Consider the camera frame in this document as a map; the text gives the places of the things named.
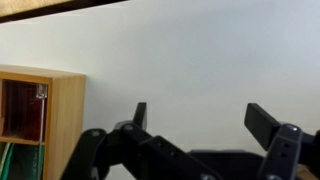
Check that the wooden overhead cabinet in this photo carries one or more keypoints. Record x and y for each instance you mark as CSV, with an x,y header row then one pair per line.
x,y
14,10

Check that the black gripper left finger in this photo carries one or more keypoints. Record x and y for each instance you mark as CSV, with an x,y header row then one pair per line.
x,y
144,156

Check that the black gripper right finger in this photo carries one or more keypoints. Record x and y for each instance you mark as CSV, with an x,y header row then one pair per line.
x,y
287,145

